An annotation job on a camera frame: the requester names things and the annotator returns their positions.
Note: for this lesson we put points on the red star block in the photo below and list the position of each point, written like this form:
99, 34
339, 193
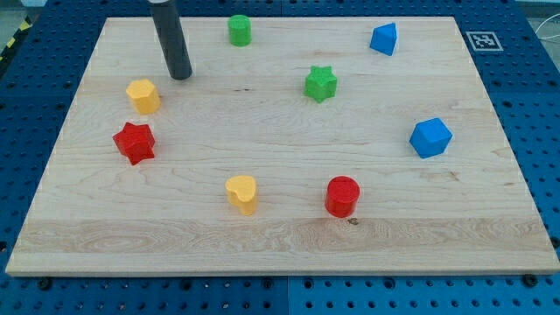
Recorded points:
135, 142

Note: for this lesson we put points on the green star block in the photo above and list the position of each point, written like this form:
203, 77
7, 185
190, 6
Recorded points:
320, 84

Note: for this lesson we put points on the green cylinder block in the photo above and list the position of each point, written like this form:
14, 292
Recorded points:
239, 30

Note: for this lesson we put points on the white fiducial marker tag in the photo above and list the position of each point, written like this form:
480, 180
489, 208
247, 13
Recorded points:
484, 41

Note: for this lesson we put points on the red cylinder block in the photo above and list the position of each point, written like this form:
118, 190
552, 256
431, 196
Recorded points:
342, 194

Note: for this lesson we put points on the blue triangular prism block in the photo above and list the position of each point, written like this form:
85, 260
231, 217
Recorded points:
384, 39

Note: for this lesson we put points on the blue cube block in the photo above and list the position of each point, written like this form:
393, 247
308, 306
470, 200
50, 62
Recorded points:
430, 138

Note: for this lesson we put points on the light wooden board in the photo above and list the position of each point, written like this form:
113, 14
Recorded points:
467, 211

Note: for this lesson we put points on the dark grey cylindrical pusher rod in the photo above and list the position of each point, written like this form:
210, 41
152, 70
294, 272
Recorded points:
165, 15

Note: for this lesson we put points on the yellow heart block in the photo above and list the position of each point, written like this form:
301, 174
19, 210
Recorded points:
242, 193

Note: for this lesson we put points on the yellow hexagon block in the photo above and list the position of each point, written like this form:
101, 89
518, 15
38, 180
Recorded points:
143, 96

